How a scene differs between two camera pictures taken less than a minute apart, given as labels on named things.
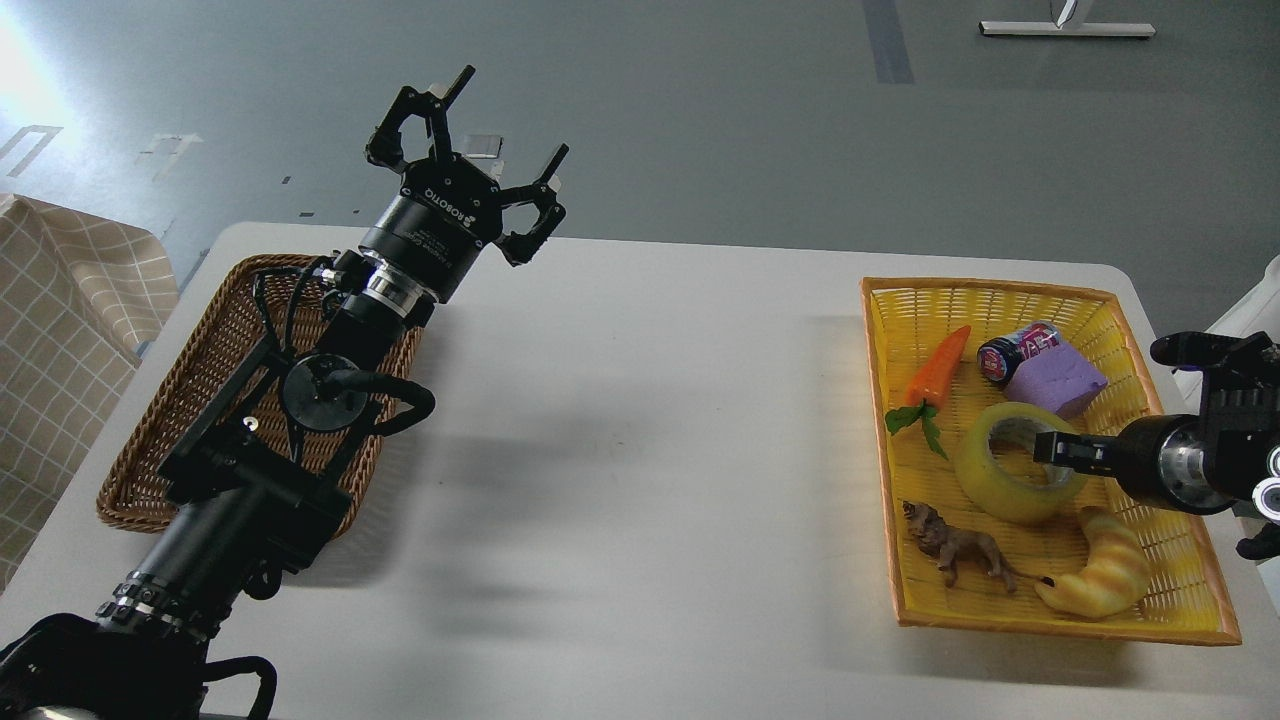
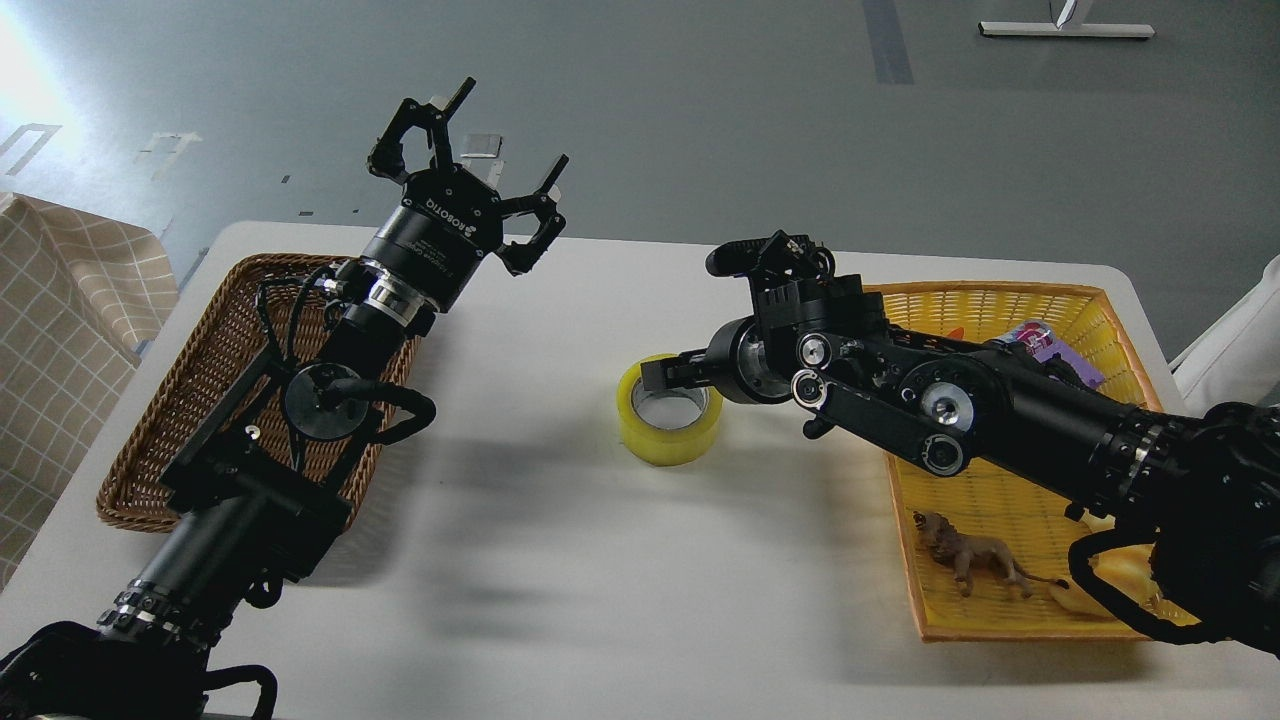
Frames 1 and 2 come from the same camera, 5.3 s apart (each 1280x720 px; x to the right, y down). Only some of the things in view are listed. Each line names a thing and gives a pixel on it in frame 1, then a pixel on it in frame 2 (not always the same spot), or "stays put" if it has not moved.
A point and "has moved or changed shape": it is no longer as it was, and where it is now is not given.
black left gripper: [437, 225] stays put
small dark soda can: [997, 355] stays put
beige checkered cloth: [79, 295] stays put
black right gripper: [1172, 461] → [748, 361]
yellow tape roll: [981, 478] has moved or changed shape
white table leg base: [1060, 28] stays put
